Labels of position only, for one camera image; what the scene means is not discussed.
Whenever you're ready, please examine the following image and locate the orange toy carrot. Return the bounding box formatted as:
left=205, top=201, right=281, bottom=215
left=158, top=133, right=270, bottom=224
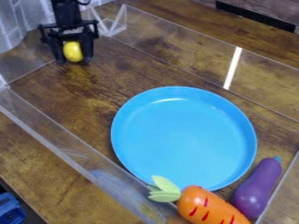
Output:
left=149, top=176, right=251, bottom=224

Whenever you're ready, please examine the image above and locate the blue object at corner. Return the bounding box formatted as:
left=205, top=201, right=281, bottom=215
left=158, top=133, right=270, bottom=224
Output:
left=0, top=192, right=26, bottom=224

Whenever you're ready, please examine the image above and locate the blue round tray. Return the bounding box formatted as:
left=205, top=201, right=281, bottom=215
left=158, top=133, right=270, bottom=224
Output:
left=111, top=87, right=258, bottom=191

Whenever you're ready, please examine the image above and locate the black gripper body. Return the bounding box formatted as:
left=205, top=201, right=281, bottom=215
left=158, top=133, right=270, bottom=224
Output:
left=37, top=0, right=101, bottom=45

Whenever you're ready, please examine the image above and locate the purple toy eggplant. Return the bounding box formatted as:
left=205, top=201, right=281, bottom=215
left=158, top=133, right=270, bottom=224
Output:
left=231, top=156, right=283, bottom=219

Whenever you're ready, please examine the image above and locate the white curtain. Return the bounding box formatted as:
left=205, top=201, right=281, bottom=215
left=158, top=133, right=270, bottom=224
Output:
left=0, top=0, right=114, bottom=53

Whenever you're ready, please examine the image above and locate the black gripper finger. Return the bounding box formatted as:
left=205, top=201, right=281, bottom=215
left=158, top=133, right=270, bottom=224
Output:
left=81, top=32, right=94, bottom=62
left=45, top=37, right=66, bottom=64

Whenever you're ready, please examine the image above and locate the yellow toy lemon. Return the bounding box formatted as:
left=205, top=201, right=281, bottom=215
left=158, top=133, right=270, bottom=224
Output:
left=63, top=41, right=83, bottom=62

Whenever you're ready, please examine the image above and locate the clear acrylic enclosure wall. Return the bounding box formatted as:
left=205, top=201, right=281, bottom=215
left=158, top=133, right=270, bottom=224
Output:
left=0, top=0, right=299, bottom=224

